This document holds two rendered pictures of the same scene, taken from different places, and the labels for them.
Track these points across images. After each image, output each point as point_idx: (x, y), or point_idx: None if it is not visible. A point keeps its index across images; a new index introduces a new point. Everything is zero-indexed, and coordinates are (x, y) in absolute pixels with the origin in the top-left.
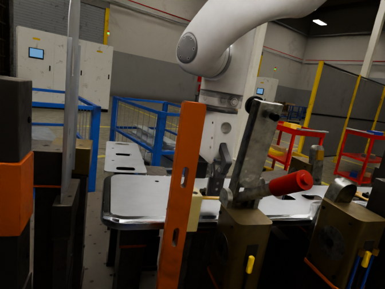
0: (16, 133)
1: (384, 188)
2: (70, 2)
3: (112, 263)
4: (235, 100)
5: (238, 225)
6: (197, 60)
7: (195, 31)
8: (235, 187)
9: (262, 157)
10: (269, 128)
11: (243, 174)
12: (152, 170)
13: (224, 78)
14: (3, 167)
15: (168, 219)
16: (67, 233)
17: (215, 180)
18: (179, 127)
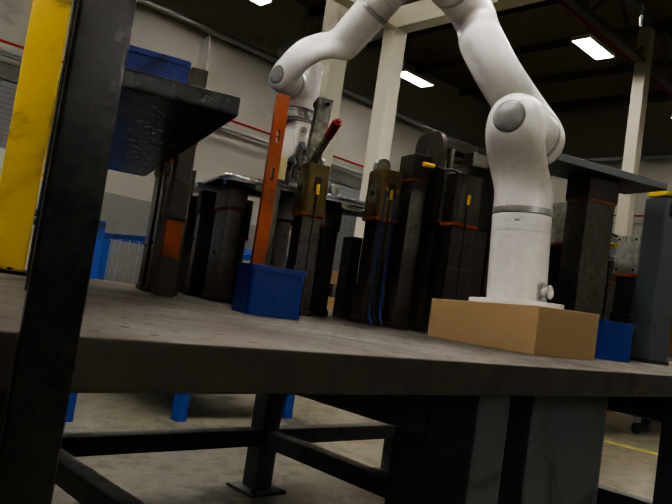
0: None
1: (404, 159)
2: (209, 44)
3: (193, 292)
4: (309, 112)
5: (309, 163)
6: (283, 80)
7: (282, 63)
8: (308, 151)
9: (324, 132)
10: (326, 113)
11: (312, 141)
12: None
13: (301, 97)
14: None
15: (268, 161)
16: (192, 191)
17: (296, 168)
18: (275, 107)
